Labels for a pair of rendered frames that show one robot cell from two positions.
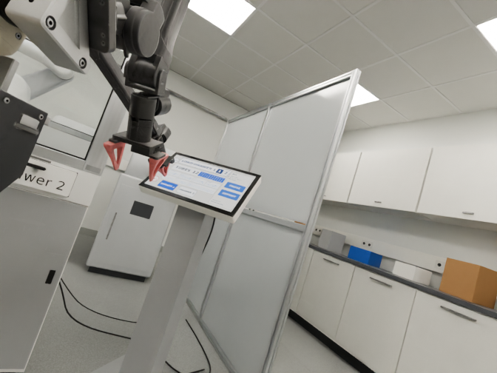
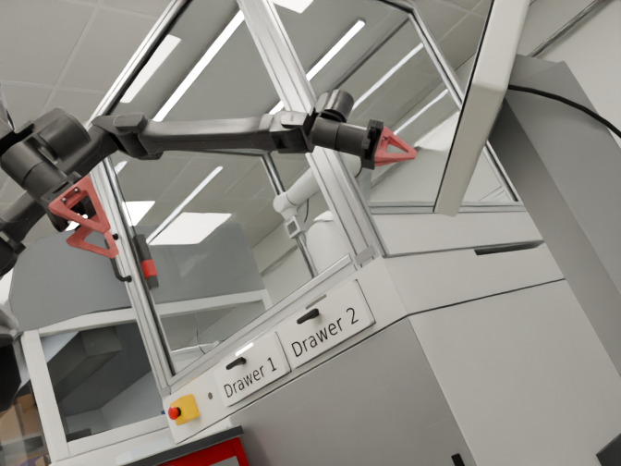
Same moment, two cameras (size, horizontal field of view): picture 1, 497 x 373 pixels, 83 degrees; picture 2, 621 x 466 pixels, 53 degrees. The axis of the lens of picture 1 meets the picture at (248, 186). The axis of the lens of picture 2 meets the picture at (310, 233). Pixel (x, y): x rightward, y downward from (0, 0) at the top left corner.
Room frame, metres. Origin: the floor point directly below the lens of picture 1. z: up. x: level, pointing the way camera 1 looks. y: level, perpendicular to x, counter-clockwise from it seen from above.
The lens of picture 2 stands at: (0.69, -0.58, 0.61)
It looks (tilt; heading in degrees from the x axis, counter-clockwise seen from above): 18 degrees up; 69
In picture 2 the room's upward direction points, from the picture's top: 23 degrees counter-clockwise
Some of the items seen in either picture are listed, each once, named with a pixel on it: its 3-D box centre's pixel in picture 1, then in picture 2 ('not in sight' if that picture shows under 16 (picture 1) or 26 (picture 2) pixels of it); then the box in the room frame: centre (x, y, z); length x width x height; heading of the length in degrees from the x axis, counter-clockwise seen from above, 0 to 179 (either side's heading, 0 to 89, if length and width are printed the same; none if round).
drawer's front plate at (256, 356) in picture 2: not in sight; (249, 371); (1.02, 1.13, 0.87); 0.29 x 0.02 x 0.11; 120
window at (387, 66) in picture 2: not in sight; (391, 85); (1.70, 0.90, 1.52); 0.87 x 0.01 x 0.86; 30
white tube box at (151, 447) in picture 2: not in sight; (144, 454); (0.70, 1.23, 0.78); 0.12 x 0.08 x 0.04; 31
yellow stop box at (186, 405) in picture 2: not in sight; (183, 410); (0.84, 1.40, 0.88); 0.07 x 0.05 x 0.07; 120
